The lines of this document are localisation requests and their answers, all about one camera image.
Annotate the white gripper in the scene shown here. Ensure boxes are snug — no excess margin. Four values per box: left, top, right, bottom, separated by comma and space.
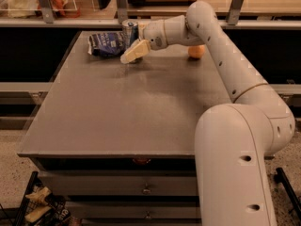
120, 20, 166, 64

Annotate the silver blue redbull can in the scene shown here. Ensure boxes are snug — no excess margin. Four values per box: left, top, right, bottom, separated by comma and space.
122, 20, 138, 48

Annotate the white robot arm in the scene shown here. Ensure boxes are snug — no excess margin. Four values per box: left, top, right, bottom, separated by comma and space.
120, 1, 295, 226

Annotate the blue chip bag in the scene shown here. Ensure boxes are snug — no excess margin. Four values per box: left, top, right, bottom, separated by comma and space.
88, 32, 125, 57

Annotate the snack bag in basket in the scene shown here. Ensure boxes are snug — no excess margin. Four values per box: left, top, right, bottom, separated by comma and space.
24, 186, 71, 226

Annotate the orange fruit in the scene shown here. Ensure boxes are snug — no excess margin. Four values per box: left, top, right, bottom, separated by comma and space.
188, 45, 205, 59

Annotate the grey drawer cabinet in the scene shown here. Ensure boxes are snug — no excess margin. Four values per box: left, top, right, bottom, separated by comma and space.
18, 37, 230, 226

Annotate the upper grey drawer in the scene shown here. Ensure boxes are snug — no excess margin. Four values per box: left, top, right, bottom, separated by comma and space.
39, 170, 198, 196

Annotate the grey drawer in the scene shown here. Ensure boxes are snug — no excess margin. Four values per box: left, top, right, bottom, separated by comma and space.
39, 170, 198, 196
66, 202, 200, 219

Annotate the lower grey drawer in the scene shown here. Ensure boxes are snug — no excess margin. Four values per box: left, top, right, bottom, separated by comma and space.
66, 202, 200, 219

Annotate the black stand leg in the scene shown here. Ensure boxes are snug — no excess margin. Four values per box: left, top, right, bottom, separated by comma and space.
274, 168, 301, 220

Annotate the metal shelf rail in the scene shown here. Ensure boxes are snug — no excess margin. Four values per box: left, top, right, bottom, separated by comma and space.
0, 17, 301, 30

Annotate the black wire basket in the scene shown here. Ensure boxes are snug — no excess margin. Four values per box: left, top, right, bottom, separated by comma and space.
12, 170, 76, 226

